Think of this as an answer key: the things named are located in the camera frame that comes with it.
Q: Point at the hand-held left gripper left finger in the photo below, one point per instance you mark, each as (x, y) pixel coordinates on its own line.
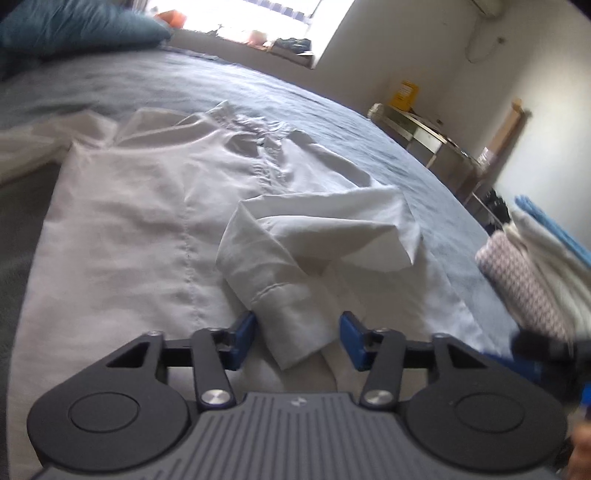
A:
(244, 337)

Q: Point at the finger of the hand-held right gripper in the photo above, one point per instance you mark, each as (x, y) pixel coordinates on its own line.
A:
(521, 367)

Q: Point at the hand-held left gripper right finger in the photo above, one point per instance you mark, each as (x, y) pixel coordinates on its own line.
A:
(349, 339)

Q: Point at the white shirt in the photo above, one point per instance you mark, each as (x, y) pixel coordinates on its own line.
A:
(138, 221)

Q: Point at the person's right hand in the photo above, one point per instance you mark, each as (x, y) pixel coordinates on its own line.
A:
(581, 457)

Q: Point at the white folded cloth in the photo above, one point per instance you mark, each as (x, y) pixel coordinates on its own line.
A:
(554, 272)

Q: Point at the blue folded towel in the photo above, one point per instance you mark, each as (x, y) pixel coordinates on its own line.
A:
(558, 226)

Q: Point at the dark object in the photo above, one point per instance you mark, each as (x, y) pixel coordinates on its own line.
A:
(498, 210)

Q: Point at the pale desk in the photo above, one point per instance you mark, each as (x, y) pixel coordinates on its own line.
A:
(438, 147)

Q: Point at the wooden board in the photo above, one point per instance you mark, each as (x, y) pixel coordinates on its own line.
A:
(508, 134)

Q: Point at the yellow box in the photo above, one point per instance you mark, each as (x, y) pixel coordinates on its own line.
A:
(404, 94)

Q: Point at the dark cloth bundle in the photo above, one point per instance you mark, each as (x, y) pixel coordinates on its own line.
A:
(293, 45)

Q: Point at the small pink pot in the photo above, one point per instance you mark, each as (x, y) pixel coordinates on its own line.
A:
(258, 38)

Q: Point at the bright window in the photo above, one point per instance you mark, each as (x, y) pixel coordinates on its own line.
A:
(258, 14)

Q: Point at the orange object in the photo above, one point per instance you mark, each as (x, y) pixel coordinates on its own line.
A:
(170, 18)

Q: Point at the teal pillow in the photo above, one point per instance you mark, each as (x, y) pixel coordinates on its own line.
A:
(78, 27)

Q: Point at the white air conditioner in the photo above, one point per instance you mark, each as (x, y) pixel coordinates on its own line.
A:
(487, 7)

